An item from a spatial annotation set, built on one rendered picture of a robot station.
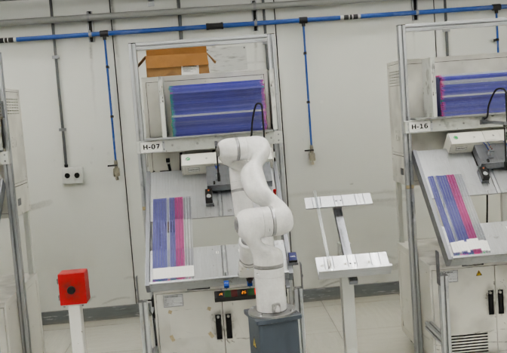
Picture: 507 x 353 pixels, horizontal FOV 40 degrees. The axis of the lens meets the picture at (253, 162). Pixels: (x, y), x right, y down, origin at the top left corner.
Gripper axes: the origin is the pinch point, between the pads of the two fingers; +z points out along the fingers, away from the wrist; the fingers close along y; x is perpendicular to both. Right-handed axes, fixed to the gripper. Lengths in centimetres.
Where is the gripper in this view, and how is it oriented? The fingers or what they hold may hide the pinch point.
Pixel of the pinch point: (249, 278)
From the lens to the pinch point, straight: 329.2
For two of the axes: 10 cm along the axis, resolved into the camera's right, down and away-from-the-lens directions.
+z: 0.1, 6.6, 7.5
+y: 10.0, -0.8, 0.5
